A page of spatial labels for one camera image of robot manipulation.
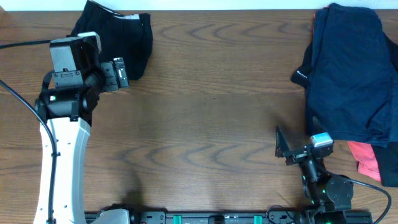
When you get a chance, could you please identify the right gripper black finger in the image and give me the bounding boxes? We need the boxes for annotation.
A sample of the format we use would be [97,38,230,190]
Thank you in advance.
[275,126,290,158]
[312,116,326,136]

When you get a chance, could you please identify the black shorts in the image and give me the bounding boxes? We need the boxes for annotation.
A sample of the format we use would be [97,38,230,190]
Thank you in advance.
[71,1,154,80]

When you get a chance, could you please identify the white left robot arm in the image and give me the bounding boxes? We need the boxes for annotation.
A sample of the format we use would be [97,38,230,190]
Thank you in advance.
[34,32,132,223]

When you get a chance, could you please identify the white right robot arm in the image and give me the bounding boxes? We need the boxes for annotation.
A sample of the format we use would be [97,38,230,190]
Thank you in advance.
[275,126,354,223]

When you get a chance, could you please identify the navy blue garment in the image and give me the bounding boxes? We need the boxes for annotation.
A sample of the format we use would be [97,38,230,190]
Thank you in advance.
[307,3,397,146]

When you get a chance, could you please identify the black garment with logo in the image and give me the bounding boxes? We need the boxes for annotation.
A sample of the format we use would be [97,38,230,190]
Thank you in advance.
[290,42,313,89]

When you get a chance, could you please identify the red garment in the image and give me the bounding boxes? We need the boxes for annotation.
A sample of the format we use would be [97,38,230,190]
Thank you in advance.
[347,141,381,182]

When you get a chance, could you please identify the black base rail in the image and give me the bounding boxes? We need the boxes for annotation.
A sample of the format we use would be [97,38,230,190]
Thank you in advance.
[86,209,373,224]

